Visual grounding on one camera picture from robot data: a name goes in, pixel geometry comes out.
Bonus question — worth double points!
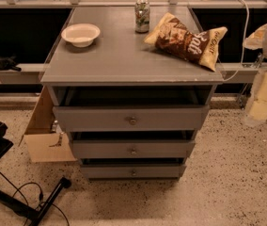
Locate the brown yellow chip bag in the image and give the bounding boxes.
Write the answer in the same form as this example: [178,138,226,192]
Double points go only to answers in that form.
[144,12,228,72]

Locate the black floor cable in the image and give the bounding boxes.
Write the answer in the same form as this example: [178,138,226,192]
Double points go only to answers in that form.
[0,166,71,226]

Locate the black cloth on rail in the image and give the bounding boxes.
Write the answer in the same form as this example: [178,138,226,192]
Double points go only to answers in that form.
[0,56,22,72]

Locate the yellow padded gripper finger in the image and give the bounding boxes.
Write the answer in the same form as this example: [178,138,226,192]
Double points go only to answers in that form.
[244,24,267,123]

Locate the white hanging cable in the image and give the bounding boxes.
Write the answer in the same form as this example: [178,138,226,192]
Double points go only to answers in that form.
[223,0,250,82]

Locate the brown cardboard box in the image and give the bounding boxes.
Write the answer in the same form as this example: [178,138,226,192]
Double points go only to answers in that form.
[23,87,76,163]

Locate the grey bottom drawer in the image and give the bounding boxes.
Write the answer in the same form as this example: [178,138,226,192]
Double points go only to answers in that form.
[81,165,186,179]

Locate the white paper bowl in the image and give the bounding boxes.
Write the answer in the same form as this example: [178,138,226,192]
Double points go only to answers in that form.
[61,24,101,48]

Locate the grey drawer cabinet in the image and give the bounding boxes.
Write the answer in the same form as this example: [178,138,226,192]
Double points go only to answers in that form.
[41,7,223,168]

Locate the grey top drawer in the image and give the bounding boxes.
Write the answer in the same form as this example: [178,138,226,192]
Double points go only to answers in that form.
[53,105,209,132]

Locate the black stand base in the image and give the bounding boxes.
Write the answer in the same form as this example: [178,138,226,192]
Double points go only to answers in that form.
[0,121,71,226]

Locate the metal railing frame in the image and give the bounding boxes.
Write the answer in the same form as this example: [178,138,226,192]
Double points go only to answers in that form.
[0,0,267,111]

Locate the green soda can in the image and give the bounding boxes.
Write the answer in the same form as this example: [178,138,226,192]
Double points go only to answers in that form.
[134,0,150,33]

